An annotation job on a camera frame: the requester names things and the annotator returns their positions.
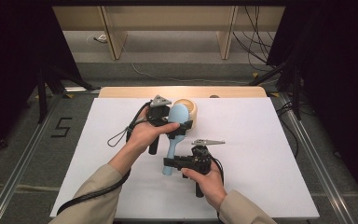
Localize person's right hand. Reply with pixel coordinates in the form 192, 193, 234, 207
181, 162, 227, 210

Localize person's left hand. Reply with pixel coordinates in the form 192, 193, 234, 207
125, 106, 181, 156

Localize white floor cable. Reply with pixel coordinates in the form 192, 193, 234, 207
120, 43, 253, 86

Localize hanging black cables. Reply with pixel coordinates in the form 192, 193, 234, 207
232, 6, 278, 73

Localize dark curtain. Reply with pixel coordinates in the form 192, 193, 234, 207
267, 0, 358, 213
0, 0, 85, 162

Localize light blue hairbrush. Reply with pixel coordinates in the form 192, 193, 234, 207
161, 103, 191, 177

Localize black metal stand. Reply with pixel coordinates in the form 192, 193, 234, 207
248, 59, 302, 120
36, 62, 102, 125

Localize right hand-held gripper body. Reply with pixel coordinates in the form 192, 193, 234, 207
180, 138, 227, 199

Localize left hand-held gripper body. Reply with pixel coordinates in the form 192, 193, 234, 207
146, 94, 172, 156

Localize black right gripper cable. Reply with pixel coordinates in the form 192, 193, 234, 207
210, 156, 226, 188

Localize aluminium floor rail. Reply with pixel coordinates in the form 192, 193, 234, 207
0, 87, 101, 224
278, 92, 355, 224

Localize cream ribbed cup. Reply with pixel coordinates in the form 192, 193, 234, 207
172, 98, 198, 124

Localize black floor cables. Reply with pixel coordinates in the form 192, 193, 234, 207
276, 101, 301, 158

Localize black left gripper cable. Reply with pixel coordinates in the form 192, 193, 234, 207
56, 102, 153, 217

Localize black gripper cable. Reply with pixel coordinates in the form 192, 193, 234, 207
210, 156, 226, 188
56, 102, 153, 217

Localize white foam board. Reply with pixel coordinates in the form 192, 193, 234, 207
49, 97, 321, 218

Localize beige wooden desk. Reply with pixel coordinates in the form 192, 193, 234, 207
51, 5, 286, 61

